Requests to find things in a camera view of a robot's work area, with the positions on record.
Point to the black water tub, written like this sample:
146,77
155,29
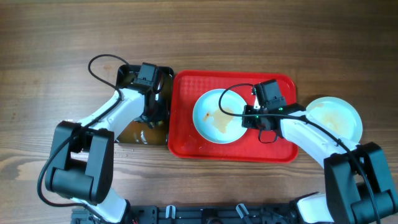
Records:
138,132

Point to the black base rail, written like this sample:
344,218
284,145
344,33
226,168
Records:
264,214

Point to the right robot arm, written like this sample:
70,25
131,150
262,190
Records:
358,183

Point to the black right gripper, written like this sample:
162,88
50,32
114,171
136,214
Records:
247,122

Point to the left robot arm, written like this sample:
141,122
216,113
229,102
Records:
81,162

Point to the red plastic tray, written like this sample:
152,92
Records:
185,141

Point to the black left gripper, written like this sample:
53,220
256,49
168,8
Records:
161,114

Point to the white plate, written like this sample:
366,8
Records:
337,115
215,116

